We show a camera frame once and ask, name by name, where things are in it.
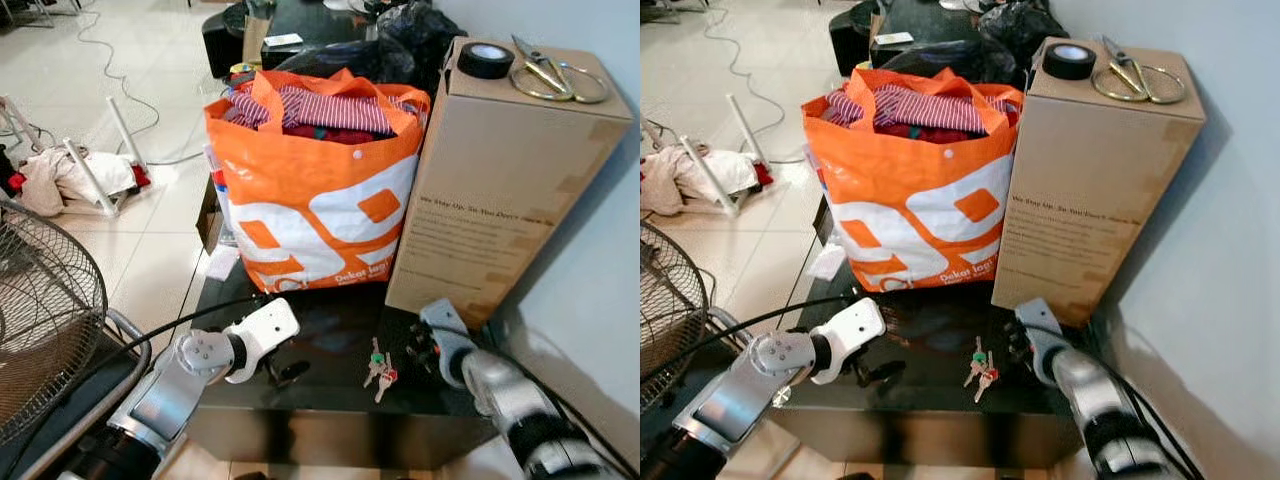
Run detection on bunch of keys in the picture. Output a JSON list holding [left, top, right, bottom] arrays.
[[963, 337, 999, 404], [363, 338, 399, 404]]

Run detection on black glossy table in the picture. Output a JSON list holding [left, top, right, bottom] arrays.
[[768, 262, 1113, 472], [185, 262, 506, 472]]

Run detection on tall brown cardboard box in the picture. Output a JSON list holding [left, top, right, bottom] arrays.
[[991, 38, 1207, 329], [385, 38, 637, 330]]

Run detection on orange white shopping bag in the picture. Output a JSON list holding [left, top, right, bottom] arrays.
[[802, 68, 1024, 295], [203, 68, 432, 295]]

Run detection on dark red cloth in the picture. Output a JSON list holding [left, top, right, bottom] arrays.
[[878, 121, 991, 144], [283, 122, 401, 146]]

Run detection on white tube rack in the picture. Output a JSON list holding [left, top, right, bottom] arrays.
[[640, 94, 773, 218], [0, 96, 151, 218]]

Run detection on red white striped cloth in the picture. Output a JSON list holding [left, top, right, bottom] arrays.
[[226, 85, 417, 138], [824, 85, 1013, 137]]

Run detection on beige clothes pile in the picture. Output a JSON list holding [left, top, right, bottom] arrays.
[[641, 145, 773, 217], [18, 148, 153, 219]]

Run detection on black tape roll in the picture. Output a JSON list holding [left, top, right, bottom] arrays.
[[457, 43, 516, 81], [1041, 43, 1098, 82]]

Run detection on black garbage bag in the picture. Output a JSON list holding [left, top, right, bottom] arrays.
[[880, 2, 1053, 87], [275, 2, 467, 93]]

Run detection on black stool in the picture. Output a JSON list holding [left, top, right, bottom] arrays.
[[201, 5, 249, 80], [828, 4, 877, 77]]

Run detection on brown paper bag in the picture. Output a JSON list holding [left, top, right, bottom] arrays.
[[242, 0, 277, 67], [866, 0, 893, 47]]

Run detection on dark glass table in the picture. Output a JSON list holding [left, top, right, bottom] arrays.
[[870, 0, 991, 69], [258, 0, 401, 71]]

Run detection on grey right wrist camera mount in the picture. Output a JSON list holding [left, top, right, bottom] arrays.
[[420, 298, 479, 387], [1014, 298, 1067, 387]]

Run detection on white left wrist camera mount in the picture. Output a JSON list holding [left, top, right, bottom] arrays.
[[814, 297, 888, 387], [228, 297, 301, 385]]

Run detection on grey metal tube frame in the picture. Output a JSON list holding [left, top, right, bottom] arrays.
[[700, 305, 749, 353], [18, 308, 153, 479]]

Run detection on black wire cage fan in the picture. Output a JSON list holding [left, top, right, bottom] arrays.
[[640, 220, 714, 413], [0, 197, 109, 447]]

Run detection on gold handled scissors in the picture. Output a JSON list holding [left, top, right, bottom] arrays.
[[1091, 35, 1188, 106], [509, 34, 610, 105]]

